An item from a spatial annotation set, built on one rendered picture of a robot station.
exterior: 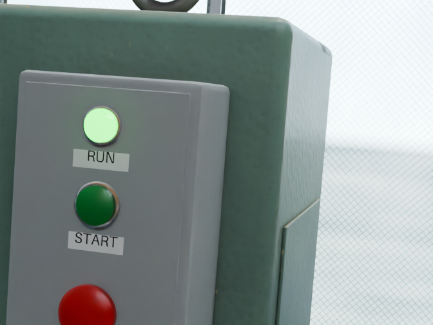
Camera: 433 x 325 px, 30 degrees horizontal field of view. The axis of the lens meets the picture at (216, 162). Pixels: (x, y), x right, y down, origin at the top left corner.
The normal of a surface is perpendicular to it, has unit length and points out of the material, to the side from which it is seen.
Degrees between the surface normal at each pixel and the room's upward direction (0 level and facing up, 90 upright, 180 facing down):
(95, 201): 87
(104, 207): 90
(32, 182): 90
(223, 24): 75
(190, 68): 90
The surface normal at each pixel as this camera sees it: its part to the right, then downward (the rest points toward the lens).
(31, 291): -0.25, 0.06
